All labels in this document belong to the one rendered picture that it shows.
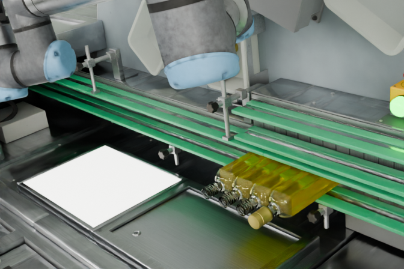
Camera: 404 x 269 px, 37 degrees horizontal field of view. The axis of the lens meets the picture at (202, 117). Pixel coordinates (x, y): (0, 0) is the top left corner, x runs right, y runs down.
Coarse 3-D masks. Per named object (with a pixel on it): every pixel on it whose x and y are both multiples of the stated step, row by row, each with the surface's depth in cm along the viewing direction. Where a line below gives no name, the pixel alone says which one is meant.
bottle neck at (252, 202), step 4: (252, 196) 136; (248, 200) 135; (252, 200) 135; (256, 200) 135; (240, 204) 134; (244, 204) 134; (248, 204) 134; (252, 204) 134; (256, 204) 135; (236, 208) 135; (240, 208) 135; (244, 208) 133; (248, 208) 134; (252, 208) 135; (240, 212) 135; (244, 212) 133; (248, 212) 134
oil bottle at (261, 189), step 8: (280, 168) 144; (288, 168) 144; (296, 168) 143; (272, 176) 141; (280, 176) 141; (288, 176) 140; (256, 184) 138; (264, 184) 138; (272, 184) 137; (280, 184) 138; (256, 192) 136; (264, 192) 135; (264, 200) 135
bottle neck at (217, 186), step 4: (216, 180) 145; (212, 184) 143; (216, 184) 143; (220, 184) 143; (204, 188) 142; (208, 188) 142; (212, 188) 142; (216, 188) 142; (220, 188) 143; (204, 192) 143; (208, 192) 141; (212, 192) 142; (216, 192) 143; (204, 196) 143; (208, 196) 143; (212, 196) 143
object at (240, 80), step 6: (240, 42) 159; (240, 48) 170; (240, 54) 171; (240, 60) 172; (246, 60) 161; (240, 66) 173; (246, 66) 161; (240, 72) 174; (246, 72) 162; (234, 78) 175; (240, 78) 174; (246, 78) 162; (210, 84) 175; (216, 84) 174; (228, 84) 172; (234, 84) 172; (240, 84) 171; (246, 84) 163; (228, 90) 169
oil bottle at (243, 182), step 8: (264, 160) 149; (272, 160) 148; (256, 168) 146; (264, 168) 145; (272, 168) 145; (240, 176) 143; (248, 176) 142; (256, 176) 142; (264, 176) 142; (232, 184) 142; (240, 184) 140; (248, 184) 140; (240, 192) 140; (248, 192) 140; (240, 200) 141
